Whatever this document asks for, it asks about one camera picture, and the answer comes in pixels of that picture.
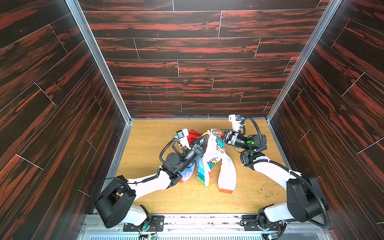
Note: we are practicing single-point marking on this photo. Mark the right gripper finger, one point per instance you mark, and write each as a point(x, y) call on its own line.
point(220, 132)
point(222, 136)

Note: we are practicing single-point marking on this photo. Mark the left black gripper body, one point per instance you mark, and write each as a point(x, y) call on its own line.
point(199, 148)

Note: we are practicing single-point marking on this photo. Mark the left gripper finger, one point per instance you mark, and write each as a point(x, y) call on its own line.
point(204, 143)
point(197, 140)

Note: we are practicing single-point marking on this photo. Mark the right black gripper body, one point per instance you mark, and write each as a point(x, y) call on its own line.
point(227, 137)

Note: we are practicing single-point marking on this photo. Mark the colourful rainbow kids jacket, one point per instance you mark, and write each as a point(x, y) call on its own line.
point(215, 153)

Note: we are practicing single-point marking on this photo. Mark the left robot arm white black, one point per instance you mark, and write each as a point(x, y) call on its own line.
point(115, 202)

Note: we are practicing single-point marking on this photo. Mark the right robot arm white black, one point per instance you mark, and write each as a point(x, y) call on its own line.
point(305, 202)

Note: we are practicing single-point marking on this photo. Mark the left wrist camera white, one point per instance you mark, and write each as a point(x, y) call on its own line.
point(182, 136)

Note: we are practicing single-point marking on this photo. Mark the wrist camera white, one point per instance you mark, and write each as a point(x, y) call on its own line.
point(182, 136)
point(236, 122)

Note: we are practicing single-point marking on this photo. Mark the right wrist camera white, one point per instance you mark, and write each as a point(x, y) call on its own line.
point(236, 122)

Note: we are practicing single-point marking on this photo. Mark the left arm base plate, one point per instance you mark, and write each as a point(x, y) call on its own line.
point(147, 223)

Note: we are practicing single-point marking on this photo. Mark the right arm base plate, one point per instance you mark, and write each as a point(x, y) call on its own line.
point(256, 223)

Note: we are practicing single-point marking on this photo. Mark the aluminium front rail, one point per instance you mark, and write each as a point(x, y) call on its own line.
point(201, 227)

